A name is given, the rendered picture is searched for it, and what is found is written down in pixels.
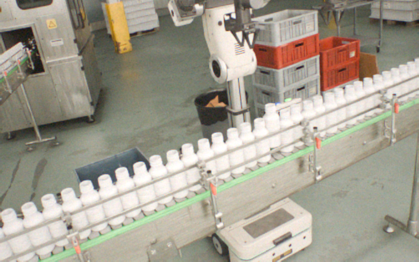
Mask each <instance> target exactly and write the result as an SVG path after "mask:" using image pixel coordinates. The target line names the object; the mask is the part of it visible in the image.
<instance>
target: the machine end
mask: <svg viewBox="0 0 419 262"><path fill-rule="evenodd" d="M89 26H90V23H89V22H88V20H87V16H86V13H85V6H84V2H83V0H0V56H1V55H3V54H4V53H5V52H6V51H7V50H9V49H11V48H12V47H14V46H15V45H17V44H18V43H22V45H23V42H27V41H28V40H29V39H31V38H32V37H34V39H35V40H34V41H36V43H35V44H37V47H38V50H39V53H40V56H41V59H42V62H41V63H40V64H39V66H38V67H36V68H35V69H34V70H33V71H32V72H31V73H30V74H29V76H28V78H27V80H26V81H25V82H23V84H24V87H25V89H26V93H27V96H28V98H29V101H30V104H31V107H32V111H33V113H34V116H35V119H36V122H37V125H44V124H50V123H54V122H60V121H64V120H70V119H73V118H77V117H83V116H87V115H88V117H89V120H87V121H86V123H87V124H92V123H94V122H95V119H91V115H93V114H94V112H95V106H96V105H98V104H99V102H97V99H98V96H99V92H101V91H102V90H103V89H101V85H102V72H101V71H100V67H99V63H98V60H97V55H96V52H95V44H94V43H93V38H94V34H91V33H90V28H89ZM28 38H29V39H28ZM29 127H33V123H32V120H31V116H30V114H29V111H28V109H27V106H26V102H25V100H24V97H23V94H22V92H21V88H20V86H19V87H18V88H17V89H16V90H15V91H14V92H13V93H12V94H11V95H10V96H9V97H8V98H7V99H6V100H5V101H4V103H3V104H2V106H0V131H1V133H6V132H7V133H8V134H9V136H8V137H7V138H6V140H12V139H14V138H16V136H15V135H11V132H12V131H13V130H19V129H25V128H29Z"/></svg>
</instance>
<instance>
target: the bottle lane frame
mask: <svg viewBox="0 0 419 262"><path fill-rule="evenodd" d="M385 120H388V122H387V127H389V128H390V120H391V110H389V111H388V112H385V113H383V114H381V115H378V116H376V117H372V119H371V120H366V122H364V123H360V124H359V125H357V126H355V125H354V127H352V128H349V129H348V128H347V130H346V131H344V132H341V133H339V134H337V135H336V134H335V135H334V136H331V137H328V138H327V139H325V140H324V141H321V142H320V148H318V149H317V151H318V165H320V166H321V167H322V169H321V170H320V176H321V179H320V181H321V180H324V179H326V178H328V177H330V176H332V175H334V174H336V173H338V172H339V171H341V170H344V169H346V168H348V167H350V166H352V165H354V164H355V163H357V162H359V161H361V160H363V159H366V158H368V157H370V156H372V155H373V154H375V153H377V152H379V151H381V150H383V149H385V148H387V147H389V142H388V139H389V138H386V136H385V135H384V129H385V128H386V126H384V123H385ZM394 128H395V129H396V131H397V132H396V134H395V140H396V141H395V142H394V143H396V142H398V141H400V140H402V139H404V138H407V137H409V136H411V135H413V134H415V133H417V132H419V98H417V99H414V100H411V101H409V102H407V104H404V105H403V106H399V107H398V113H397V114H396V113H395V123H394ZM394 143H393V144H394ZM312 153H313V163H314V145H311V146H310V147H308V146H307V148H306V149H303V150H299V151H298V152H296V153H292V154H291V155H288V156H287V157H286V156H284V158H282V159H280V160H276V162H273V163H268V165H267V166H265V167H259V169H257V170H255V171H252V170H251V172H250V173H249V174H246V175H243V174H242V176H241V177H239V178H233V180H231V181H230V182H228V183H226V182H224V184H223V185H220V186H218V187H217V188H216V195H215V197H216V204H217V209H218V210H219V211H220V212H222V214H223V215H222V222H223V223H224V225H223V226H224V227H223V228H222V229H224V228H226V227H228V226H231V225H233V223H236V222H237V221H241V220H243V219H245V218H247V217H249V216H251V215H253V214H254V213H256V212H259V211H261V210H263V209H265V208H268V207H270V206H272V205H273V204H275V203H277V202H279V201H282V200H284V199H286V198H289V196H291V195H293V194H295V193H297V192H300V191H303V190H305V188H307V187H310V186H312V185H314V184H315V183H314V180H313V176H314V174H312V172H311V171H310V164H311V162H310V161H309V155H310V154H312ZM320 181H319V182H320ZM195 194H196V193H195ZM210 199H211V194H210V190H209V191H207V189H205V192H204V193H201V194H199V195H198V194H196V196H194V197H191V198H187V197H186V200H184V201H182V202H181V203H177V202H175V203H176V205H173V206H171V207H167V206H166V207H165V209H164V210H161V211H156V210H155V213H154V214H151V215H148V216H146V215H144V218H143V219H141V220H138V221H135V219H133V223H131V224H129V225H123V224H122V227H121V228H119V229H116V230H113V229H111V232H109V233H106V234H104V235H101V234H100V233H99V235H100V236H99V237H97V238H94V239H92V240H90V239H89V238H87V239H88V242H85V243H82V244H81V245H80V244H79V246H80V249H81V250H82V252H83V254H84V253H86V252H88V251H89V253H90V257H91V260H90V262H150V259H149V257H148V252H147V250H148V248H149V246H150V244H153V243H155V242H157V241H160V240H162V239H164V238H166V237H168V236H169V237H171V238H173V239H174V241H175V246H176V250H180V249H182V248H184V247H186V246H188V245H190V244H192V243H194V242H197V241H199V240H202V239H203V238H206V236H208V235H211V234H213V233H215V232H216V228H215V226H214V223H215V221H214V217H213V212H212V209H213V207H212V206H211V200H210ZM222 229H221V230H222ZM38 262H80V261H79V258H78V256H77V254H76V252H75V249H74V247H72V248H69V249H68V250H67V249H66V248H64V250H63V251H62V252H60V253H57V254H56V255H54V254H53V253H52V254H51V257H48V258H46V259H44V260H41V259H40V258H39V261H38Z"/></svg>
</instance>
